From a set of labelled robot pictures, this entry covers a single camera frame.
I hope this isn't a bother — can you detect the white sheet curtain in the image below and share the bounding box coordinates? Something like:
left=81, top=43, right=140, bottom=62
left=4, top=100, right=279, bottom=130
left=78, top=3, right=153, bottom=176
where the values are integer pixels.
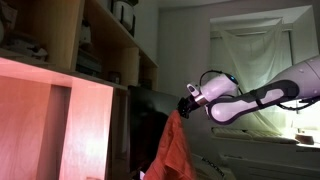
left=209, top=19, right=296, bottom=135

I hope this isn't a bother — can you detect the small brown bowl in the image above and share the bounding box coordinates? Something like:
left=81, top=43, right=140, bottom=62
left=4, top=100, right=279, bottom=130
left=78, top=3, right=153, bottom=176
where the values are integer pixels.
left=294, top=132, right=316, bottom=146

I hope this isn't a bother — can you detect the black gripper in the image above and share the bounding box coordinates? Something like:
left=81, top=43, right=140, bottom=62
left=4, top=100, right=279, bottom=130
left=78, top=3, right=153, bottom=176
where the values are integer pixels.
left=176, top=95, right=200, bottom=120

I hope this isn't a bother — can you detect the white pot in black stand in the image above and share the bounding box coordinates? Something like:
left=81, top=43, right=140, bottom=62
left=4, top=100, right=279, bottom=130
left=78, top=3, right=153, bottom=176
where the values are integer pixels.
left=110, top=0, right=136, bottom=37

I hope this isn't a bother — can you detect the dark book stack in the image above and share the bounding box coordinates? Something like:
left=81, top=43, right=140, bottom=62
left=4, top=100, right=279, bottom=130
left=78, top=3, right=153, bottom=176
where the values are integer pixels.
left=75, top=49, right=103, bottom=79

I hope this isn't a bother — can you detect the orange terry towel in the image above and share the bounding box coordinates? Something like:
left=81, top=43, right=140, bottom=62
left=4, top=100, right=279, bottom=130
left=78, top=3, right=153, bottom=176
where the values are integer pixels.
left=143, top=109, right=198, bottom=180

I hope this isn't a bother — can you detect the white windowsill cushion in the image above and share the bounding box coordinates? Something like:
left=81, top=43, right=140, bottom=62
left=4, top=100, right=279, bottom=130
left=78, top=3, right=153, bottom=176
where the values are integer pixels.
left=211, top=127, right=301, bottom=146

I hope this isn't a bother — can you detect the small dark jar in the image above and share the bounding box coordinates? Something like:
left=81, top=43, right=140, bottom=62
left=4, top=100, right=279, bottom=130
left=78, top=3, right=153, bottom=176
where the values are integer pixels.
left=107, top=70, right=121, bottom=84

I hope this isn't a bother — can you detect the pile of papers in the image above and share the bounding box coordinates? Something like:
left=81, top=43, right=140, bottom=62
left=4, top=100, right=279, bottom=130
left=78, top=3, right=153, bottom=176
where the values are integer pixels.
left=3, top=30, right=50, bottom=62

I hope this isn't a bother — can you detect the wooden shelf unit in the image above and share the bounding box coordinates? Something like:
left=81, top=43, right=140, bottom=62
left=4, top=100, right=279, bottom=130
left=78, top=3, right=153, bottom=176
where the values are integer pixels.
left=0, top=0, right=159, bottom=180

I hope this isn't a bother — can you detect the white round disc with text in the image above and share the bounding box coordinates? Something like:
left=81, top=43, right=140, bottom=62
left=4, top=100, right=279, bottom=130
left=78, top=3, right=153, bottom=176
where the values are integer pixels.
left=193, top=153, right=228, bottom=180

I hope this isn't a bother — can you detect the small white figurine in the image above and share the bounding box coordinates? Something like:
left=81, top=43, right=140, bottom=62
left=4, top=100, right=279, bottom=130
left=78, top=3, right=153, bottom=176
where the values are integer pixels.
left=79, top=19, right=93, bottom=45

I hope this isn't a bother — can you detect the black computer monitor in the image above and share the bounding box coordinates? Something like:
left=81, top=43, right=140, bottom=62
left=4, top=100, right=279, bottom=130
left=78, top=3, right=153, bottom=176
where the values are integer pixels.
left=128, top=84, right=188, bottom=175

